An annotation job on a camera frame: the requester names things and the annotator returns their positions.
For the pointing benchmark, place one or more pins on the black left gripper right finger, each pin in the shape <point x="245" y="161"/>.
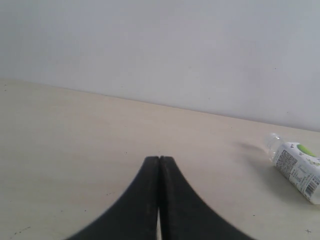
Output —
<point x="183" y="214"/>

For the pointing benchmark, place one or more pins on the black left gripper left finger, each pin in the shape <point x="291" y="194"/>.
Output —
<point x="134" y="215"/>

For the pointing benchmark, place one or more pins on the bottle with green apple label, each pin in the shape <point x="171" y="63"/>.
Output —
<point x="297" y="164"/>

